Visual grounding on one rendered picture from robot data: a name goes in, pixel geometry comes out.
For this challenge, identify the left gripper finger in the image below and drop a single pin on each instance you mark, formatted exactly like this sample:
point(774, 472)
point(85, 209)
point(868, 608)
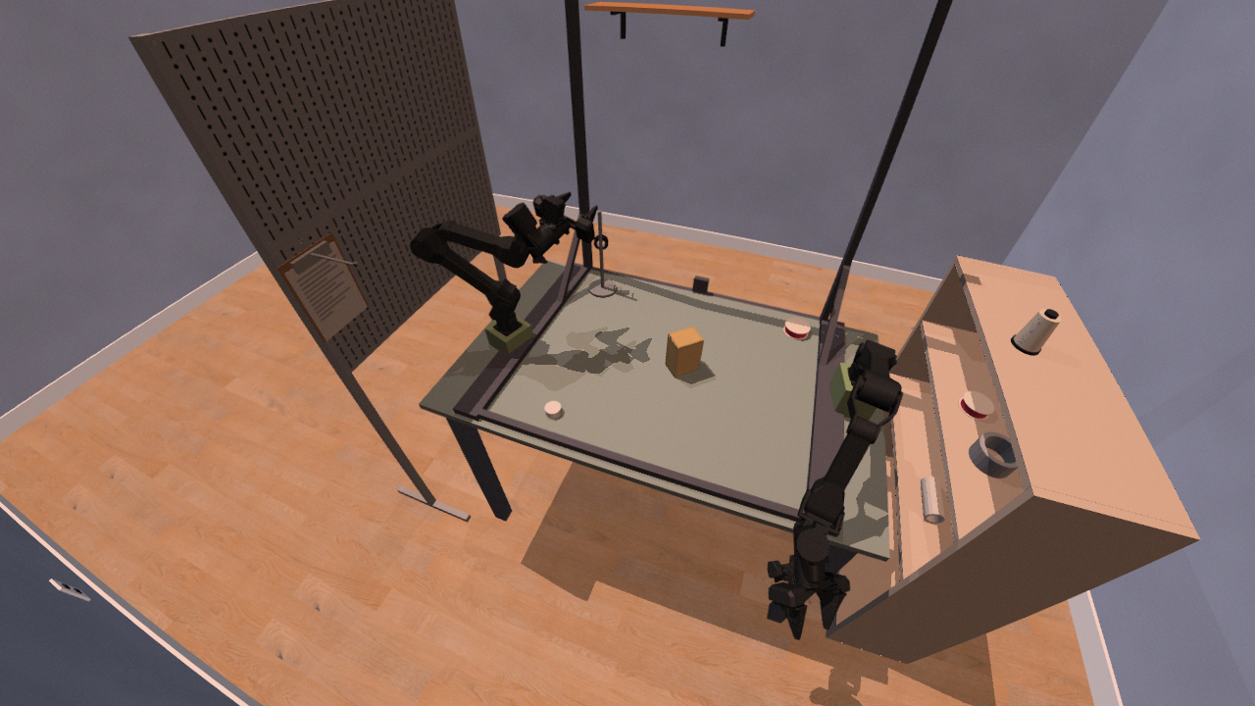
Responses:
point(795, 618)
point(830, 603)

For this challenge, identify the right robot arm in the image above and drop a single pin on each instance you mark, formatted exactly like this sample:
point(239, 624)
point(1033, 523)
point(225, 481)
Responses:
point(510, 250)

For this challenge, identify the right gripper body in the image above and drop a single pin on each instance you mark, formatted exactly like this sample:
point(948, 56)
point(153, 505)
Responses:
point(583, 227)

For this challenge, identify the light wooden shelving unit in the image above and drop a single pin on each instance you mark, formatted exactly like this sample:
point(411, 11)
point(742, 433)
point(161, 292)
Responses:
point(1097, 502)

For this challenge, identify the tan ruled paper sheet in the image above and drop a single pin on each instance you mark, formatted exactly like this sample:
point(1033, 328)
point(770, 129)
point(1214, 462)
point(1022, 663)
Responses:
point(329, 294)

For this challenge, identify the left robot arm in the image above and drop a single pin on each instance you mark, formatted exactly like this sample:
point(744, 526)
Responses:
point(825, 499)

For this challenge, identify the brown clipboard with paper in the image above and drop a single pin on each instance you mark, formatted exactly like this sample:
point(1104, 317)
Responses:
point(304, 260)

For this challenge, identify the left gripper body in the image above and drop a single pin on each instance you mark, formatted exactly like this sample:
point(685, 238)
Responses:
point(807, 574)

